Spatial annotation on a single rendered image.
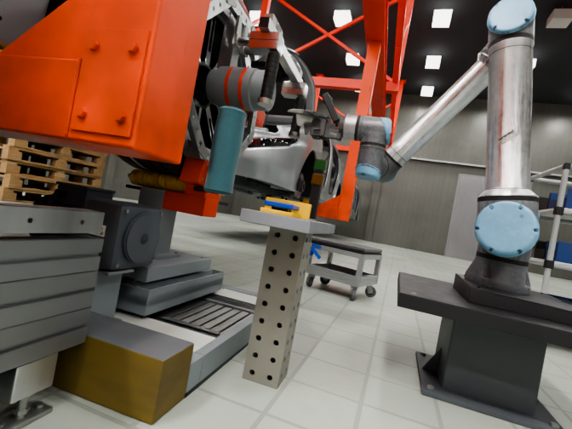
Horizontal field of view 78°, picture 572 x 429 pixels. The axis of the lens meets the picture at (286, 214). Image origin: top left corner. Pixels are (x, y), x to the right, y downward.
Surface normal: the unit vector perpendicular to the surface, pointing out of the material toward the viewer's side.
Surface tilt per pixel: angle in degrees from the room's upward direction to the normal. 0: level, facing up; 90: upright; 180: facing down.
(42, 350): 90
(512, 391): 90
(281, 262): 90
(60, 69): 90
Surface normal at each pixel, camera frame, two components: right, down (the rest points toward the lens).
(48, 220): 0.95, 0.18
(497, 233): -0.55, 0.01
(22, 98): -0.26, -0.05
